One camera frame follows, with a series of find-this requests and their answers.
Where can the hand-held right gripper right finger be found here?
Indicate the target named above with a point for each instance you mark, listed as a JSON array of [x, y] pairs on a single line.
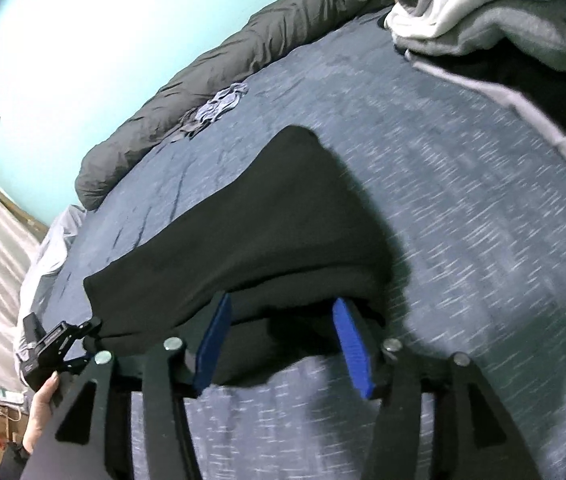
[[355, 350]]

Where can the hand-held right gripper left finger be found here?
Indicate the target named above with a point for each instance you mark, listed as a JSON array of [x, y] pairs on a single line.
[[213, 345]]

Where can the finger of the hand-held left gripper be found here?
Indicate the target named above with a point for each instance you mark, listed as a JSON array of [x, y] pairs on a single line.
[[85, 330], [75, 364]]

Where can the black garment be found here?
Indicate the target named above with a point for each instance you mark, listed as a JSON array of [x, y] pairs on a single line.
[[263, 220], [513, 85]]

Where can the person's left hand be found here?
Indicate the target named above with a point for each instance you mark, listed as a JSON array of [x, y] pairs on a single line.
[[38, 420]]

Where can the light grey blanket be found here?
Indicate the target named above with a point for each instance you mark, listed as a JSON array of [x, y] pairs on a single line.
[[48, 260]]

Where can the dark grey small cloth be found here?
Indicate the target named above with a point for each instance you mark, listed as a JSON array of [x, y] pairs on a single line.
[[190, 125]]

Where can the blue-grey underwear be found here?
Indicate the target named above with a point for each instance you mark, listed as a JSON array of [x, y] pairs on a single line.
[[223, 102]]

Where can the rolled dark grey duvet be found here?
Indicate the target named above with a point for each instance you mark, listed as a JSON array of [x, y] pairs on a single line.
[[213, 75]]

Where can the black folded garment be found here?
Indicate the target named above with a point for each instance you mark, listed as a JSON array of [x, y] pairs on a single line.
[[513, 85]]

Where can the wooden frame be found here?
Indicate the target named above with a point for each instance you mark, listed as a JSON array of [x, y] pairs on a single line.
[[18, 210]]

